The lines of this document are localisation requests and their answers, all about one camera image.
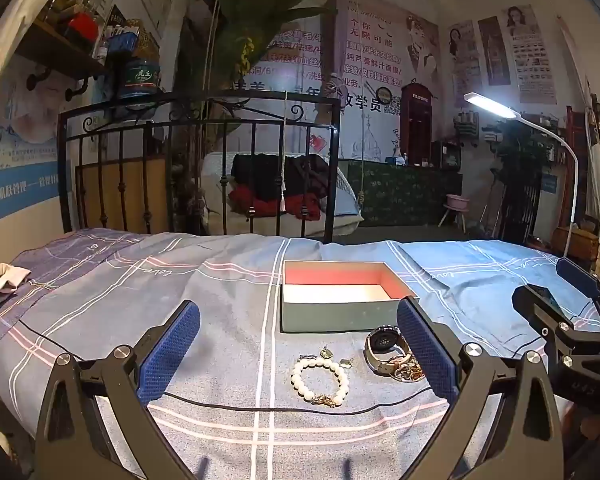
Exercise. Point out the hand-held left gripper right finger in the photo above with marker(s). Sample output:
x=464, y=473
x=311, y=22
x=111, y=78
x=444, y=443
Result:
x=425, y=345

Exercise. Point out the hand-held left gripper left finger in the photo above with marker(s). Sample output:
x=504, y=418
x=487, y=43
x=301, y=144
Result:
x=170, y=345

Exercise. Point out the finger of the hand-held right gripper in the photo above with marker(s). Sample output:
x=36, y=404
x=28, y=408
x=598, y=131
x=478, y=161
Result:
x=577, y=276
x=535, y=302

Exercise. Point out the small gold earring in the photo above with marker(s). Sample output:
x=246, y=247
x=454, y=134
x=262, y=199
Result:
x=346, y=363
x=325, y=352

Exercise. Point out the grey box with pink lining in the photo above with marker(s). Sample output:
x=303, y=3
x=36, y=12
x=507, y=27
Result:
x=330, y=317

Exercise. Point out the pink stool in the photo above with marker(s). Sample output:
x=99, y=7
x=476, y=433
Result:
x=457, y=201

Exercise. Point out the green patterned counter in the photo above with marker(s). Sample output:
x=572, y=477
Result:
x=405, y=190

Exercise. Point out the red cloth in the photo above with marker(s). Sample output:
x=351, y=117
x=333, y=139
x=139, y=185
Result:
x=245, y=201

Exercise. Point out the white hanging chair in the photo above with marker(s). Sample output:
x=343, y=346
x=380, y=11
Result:
x=350, y=195

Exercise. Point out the beige cloth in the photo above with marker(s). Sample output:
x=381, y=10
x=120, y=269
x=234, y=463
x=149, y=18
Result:
x=0, y=282

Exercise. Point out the black clothes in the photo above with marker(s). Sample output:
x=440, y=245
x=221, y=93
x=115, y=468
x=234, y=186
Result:
x=260, y=175

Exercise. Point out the white floor lamp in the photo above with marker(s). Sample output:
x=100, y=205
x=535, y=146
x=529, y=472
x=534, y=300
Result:
x=485, y=101

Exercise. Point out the red phone booth cabinet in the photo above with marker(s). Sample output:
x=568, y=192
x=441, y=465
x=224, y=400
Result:
x=417, y=125

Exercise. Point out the blue water jug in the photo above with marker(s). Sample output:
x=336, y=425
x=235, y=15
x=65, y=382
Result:
x=137, y=80

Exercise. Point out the red box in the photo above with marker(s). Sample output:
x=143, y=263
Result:
x=82, y=26

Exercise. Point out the large green plant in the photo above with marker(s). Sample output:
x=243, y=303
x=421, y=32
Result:
x=260, y=5

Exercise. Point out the small wall rack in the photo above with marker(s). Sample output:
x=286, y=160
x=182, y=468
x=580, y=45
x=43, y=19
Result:
x=467, y=122

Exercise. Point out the black iron bed frame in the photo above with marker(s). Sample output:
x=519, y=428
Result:
x=334, y=170

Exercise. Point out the blue wall poster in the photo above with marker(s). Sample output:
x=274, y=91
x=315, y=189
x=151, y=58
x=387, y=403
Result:
x=25, y=185

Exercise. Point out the large wall poster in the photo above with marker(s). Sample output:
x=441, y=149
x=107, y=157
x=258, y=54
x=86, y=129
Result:
x=530, y=50

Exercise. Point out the narrow wall poster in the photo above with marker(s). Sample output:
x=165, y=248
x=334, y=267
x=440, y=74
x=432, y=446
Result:
x=492, y=50

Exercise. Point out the large wall banner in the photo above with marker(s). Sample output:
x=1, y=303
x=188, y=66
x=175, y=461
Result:
x=370, y=60

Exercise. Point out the wooden wall shelf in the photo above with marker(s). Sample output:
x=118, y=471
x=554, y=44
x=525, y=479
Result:
x=55, y=47

